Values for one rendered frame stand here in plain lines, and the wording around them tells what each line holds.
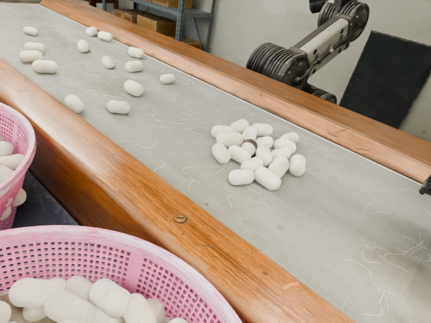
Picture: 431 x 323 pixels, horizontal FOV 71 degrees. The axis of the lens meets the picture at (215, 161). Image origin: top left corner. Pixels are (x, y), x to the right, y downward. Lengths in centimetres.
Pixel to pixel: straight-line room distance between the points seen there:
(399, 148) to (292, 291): 35
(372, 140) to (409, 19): 192
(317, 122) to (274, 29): 222
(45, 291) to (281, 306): 16
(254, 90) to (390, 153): 26
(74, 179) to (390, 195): 38
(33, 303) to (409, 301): 29
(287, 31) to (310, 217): 240
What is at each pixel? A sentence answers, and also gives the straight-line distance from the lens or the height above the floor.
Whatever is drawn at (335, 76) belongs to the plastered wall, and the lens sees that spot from 254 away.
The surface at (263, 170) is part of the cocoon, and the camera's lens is 36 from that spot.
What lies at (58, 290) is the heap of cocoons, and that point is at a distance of 25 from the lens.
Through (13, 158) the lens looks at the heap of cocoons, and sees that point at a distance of 39.
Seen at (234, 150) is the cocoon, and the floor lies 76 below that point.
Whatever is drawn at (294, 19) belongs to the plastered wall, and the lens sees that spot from 265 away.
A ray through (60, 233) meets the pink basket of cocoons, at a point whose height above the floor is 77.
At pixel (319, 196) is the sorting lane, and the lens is 38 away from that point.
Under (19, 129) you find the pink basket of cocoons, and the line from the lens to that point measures 41.
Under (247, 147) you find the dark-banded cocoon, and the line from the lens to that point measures 40.
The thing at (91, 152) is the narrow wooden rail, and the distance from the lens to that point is 34.
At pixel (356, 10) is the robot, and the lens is 102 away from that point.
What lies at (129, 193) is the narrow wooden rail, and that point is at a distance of 28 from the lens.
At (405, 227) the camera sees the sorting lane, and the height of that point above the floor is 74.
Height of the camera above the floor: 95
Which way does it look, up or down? 33 degrees down
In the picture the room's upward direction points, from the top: 12 degrees clockwise
